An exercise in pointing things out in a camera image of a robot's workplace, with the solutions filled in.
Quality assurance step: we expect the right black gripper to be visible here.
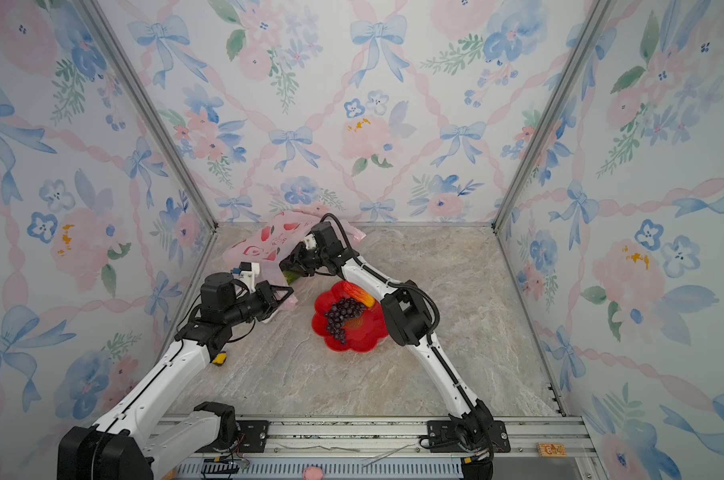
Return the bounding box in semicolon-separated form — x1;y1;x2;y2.
274;246;329;280

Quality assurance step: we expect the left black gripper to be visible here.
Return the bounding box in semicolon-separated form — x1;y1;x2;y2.
224;281;293;329

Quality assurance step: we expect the pink plastic bag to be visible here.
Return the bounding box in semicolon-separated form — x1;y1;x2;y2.
222;203;331;286

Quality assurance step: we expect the red-yellow mango fruit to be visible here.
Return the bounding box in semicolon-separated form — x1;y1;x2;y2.
348;284;376;308

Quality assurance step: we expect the dark grape bunch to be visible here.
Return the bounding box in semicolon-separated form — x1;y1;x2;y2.
324;297;367;345

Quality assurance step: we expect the green custard apple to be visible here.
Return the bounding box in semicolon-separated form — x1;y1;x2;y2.
283;271;301;285

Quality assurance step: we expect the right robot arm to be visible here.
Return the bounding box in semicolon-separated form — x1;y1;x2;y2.
280;214;495;452

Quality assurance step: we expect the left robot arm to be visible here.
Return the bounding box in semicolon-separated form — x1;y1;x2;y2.
56;272;293;479

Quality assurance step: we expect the small yellow black object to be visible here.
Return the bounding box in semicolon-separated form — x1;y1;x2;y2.
212;352;227;366

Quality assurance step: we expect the red flower-shaped plate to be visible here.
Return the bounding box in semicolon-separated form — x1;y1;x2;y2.
312;281;389;353

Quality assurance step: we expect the pink small object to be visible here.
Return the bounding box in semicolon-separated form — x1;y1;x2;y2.
303;465;325;480

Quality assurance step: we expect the small wooden tag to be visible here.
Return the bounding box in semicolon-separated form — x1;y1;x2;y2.
538;443;568;458

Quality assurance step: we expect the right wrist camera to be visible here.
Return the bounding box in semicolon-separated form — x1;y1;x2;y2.
302;234;317;250

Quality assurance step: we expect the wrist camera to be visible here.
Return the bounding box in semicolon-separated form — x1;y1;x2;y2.
302;234;317;250
236;262;261;291

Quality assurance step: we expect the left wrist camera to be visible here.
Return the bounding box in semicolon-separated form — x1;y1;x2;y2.
236;262;261;291

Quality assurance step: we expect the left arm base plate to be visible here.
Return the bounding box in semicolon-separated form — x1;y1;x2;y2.
231;420;270;453

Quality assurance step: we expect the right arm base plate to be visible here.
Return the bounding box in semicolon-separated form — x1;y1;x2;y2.
419;420;512;454

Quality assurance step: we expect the left corner aluminium post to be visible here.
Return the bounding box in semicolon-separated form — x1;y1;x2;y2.
74;0;218;233

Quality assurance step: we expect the corner aluminium post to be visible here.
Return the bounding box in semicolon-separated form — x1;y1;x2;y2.
74;0;218;233
492;0;615;235

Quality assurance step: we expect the right corner aluminium post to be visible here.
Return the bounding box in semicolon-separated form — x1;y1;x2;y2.
492;0;615;235

